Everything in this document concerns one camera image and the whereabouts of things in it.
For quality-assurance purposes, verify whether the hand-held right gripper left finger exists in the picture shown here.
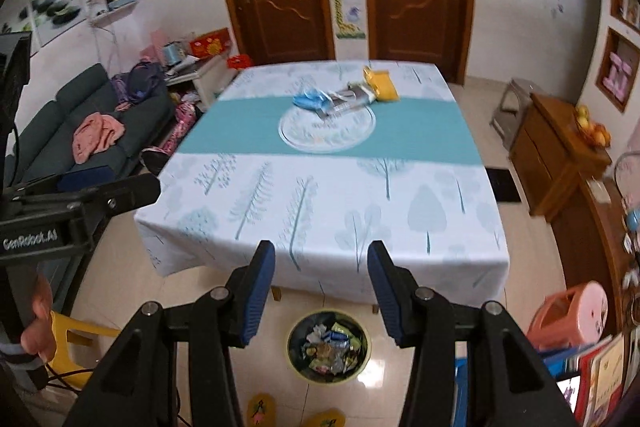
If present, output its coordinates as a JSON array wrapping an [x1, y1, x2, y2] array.
[[62, 239, 277, 427]]

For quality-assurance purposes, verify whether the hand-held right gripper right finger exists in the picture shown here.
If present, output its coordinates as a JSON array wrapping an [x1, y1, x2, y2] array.
[[366, 241, 581, 427]]

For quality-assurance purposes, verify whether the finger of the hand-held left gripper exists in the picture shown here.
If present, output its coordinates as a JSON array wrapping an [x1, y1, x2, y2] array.
[[2, 173, 162, 214]]

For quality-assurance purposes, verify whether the pile of wrappers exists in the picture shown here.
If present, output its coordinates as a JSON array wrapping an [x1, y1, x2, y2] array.
[[299, 318, 364, 374]]

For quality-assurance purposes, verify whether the round black trash bin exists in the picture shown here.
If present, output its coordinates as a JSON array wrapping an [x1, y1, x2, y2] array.
[[286, 311, 372, 383]]

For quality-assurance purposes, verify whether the person's left hand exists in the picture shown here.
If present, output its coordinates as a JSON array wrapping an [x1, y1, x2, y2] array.
[[22, 274, 57, 363]]

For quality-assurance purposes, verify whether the pink cloth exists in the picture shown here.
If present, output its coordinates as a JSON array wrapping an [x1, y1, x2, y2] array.
[[72, 113, 126, 165]]

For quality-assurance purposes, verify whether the pink patterned bag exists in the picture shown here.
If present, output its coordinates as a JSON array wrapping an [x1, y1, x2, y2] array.
[[167, 99, 201, 152]]

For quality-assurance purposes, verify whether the purple backpack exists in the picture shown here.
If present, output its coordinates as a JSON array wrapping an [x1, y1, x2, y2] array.
[[112, 61, 168, 108]]

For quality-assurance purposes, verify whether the table with tree-print tablecloth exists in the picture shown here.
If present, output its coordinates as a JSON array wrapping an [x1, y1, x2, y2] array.
[[134, 59, 511, 308]]

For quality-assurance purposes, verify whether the dark grey sofa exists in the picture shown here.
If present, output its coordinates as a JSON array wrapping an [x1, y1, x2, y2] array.
[[0, 63, 176, 192]]

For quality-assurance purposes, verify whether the yellow slipper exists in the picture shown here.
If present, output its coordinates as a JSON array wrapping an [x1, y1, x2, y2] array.
[[247, 394, 277, 427], [306, 412, 346, 427]]

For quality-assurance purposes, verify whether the yellow plastic chair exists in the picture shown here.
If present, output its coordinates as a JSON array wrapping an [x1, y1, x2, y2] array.
[[47, 311, 123, 390]]

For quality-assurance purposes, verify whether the white low cabinet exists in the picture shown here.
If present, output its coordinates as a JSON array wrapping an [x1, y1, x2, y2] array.
[[165, 54, 241, 112]]

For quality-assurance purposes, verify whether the black floor mat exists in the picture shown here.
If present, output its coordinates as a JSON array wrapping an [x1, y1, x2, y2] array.
[[485, 167, 523, 204]]

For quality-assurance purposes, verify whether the round glass turntable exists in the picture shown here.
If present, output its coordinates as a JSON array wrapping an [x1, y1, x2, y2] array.
[[278, 99, 377, 154]]

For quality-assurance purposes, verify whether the red gift box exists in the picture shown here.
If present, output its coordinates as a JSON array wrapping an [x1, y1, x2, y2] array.
[[189, 28, 232, 58]]

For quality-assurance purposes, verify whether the blue plastic stool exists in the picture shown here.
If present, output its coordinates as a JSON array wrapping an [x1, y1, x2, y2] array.
[[454, 344, 588, 388]]

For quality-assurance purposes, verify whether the pink plastic stool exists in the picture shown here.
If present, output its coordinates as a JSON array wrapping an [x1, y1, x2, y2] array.
[[527, 282, 610, 353]]

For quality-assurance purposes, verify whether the silver wrapper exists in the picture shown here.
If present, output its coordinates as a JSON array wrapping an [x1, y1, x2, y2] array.
[[327, 82, 376, 118]]

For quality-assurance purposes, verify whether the blue wrapper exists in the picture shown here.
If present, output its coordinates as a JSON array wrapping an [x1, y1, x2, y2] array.
[[292, 88, 333, 112]]

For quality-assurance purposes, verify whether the long wooden cabinet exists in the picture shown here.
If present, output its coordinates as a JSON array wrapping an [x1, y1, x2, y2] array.
[[550, 177, 640, 333]]

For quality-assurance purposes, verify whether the yellow snack packet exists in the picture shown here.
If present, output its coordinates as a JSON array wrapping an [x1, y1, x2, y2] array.
[[362, 66, 401, 102]]

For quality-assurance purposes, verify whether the small wooden cabinet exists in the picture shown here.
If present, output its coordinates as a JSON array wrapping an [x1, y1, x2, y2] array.
[[510, 93, 613, 223]]

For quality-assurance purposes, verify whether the grey metal stool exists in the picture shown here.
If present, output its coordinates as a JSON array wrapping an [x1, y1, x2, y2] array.
[[492, 78, 538, 138]]

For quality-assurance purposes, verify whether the row of books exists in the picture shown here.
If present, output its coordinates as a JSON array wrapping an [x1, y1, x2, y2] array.
[[542, 334, 640, 427]]

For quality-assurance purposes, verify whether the pile of fruit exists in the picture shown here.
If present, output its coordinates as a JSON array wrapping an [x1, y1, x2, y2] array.
[[575, 104, 612, 148]]

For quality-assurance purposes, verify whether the electric fan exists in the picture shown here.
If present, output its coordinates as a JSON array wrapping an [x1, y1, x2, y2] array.
[[614, 151, 640, 202]]

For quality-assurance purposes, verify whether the framed picture with pink figures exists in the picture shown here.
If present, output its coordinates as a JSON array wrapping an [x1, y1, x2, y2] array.
[[595, 27, 640, 114]]

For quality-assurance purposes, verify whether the black cable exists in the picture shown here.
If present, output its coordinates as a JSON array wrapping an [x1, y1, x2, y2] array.
[[42, 367, 101, 392]]

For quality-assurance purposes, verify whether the stone picture wall poster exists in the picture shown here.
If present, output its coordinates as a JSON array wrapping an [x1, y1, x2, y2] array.
[[0, 0, 88, 52]]

